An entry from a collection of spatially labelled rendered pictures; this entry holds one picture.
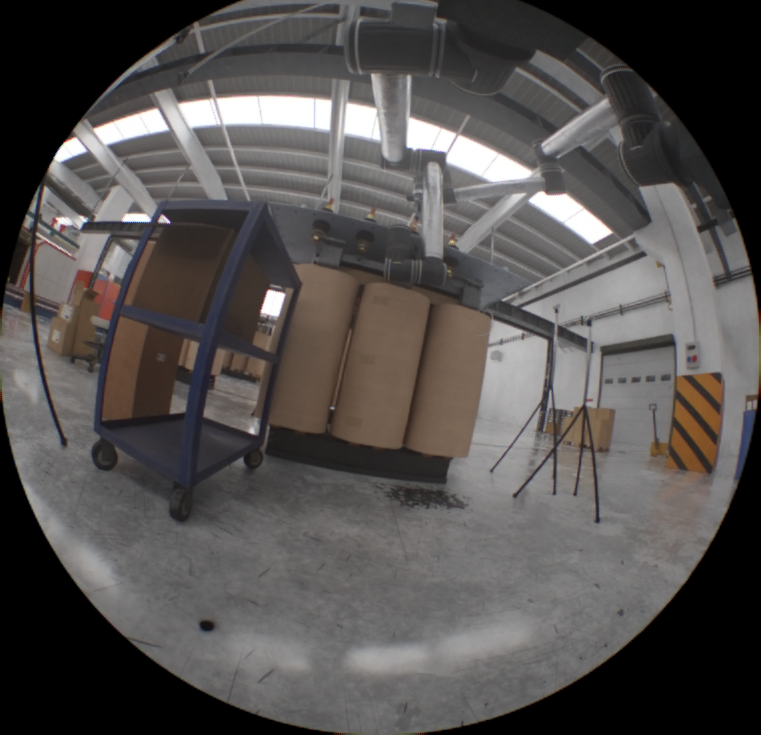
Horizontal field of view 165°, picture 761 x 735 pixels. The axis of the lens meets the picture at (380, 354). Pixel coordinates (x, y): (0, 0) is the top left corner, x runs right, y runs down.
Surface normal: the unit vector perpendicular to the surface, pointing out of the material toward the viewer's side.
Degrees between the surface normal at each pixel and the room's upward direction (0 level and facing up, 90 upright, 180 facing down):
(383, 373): 90
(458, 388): 90
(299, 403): 90
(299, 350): 90
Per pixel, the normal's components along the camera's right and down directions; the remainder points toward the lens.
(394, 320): 0.18, -0.11
